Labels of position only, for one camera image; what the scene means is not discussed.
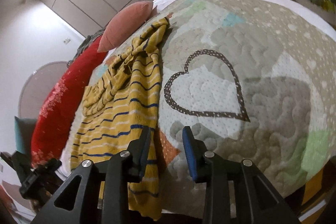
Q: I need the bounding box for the pink cushion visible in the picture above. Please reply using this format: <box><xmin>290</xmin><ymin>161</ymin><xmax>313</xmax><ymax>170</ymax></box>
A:
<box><xmin>97</xmin><ymin>1</ymin><xmax>153</xmax><ymax>52</ymax></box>

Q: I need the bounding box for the grey knitted blanket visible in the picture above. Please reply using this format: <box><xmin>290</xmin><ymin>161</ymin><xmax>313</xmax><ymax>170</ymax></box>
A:
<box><xmin>67</xmin><ymin>28</ymin><xmax>105</xmax><ymax>68</ymax></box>

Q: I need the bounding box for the red floral pillow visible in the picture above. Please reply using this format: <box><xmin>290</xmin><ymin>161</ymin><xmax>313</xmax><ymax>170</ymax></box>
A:
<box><xmin>31</xmin><ymin>36</ymin><xmax>106</xmax><ymax>166</ymax></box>

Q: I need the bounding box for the yellow striped sweater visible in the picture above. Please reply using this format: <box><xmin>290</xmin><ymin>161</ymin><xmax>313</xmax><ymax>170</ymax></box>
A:
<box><xmin>69</xmin><ymin>16</ymin><xmax>172</xmax><ymax>221</ymax></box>

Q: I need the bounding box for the round white headboard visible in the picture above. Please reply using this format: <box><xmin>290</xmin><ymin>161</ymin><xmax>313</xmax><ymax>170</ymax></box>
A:
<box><xmin>18</xmin><ymin>61</ymin><xmax>68</xmax><ymax>119</ymax></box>

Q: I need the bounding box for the teal cushion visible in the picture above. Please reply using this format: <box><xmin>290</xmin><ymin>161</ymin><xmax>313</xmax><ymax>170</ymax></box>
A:
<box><xmin>14</xmin><ymin>116</ymin><xmax>37</xmax><ymax>157</ymax></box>

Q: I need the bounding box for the heart patchwork quilt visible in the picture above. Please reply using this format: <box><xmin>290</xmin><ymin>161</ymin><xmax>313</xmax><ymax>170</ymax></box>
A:
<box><xmin>62</xmin><ymin>0</ymin><xmax>335</xmax><ymax>217</ymax></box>

